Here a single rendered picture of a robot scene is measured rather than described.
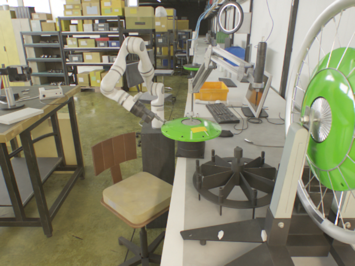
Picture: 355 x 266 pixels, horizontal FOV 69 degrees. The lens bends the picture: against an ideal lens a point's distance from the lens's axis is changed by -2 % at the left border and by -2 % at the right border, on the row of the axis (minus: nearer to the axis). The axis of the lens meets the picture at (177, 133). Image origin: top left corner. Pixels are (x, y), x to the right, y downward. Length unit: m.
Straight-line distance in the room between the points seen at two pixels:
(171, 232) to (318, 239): 0.44
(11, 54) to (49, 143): 5.22
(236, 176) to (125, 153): 0.94
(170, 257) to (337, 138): 0.56
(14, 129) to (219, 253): 1.43
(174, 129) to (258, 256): 0.73
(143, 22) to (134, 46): 5.10
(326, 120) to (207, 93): 1.85
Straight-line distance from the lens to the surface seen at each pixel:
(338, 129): 0.60
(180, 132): 1.26
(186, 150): 1.35
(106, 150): 1.70
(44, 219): 2.34
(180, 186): 1.15
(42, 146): 3.21
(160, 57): 9.02
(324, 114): 0.64
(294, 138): 0.64
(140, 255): 1.99
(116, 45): 6.82
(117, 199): 1.61
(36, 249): 2.39
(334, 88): 0.62
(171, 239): 0.91
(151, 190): 1.65
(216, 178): 1.04
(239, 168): 1.04
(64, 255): 2.27
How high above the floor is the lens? 1.55
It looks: 22 degrees down
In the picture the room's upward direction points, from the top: straight up
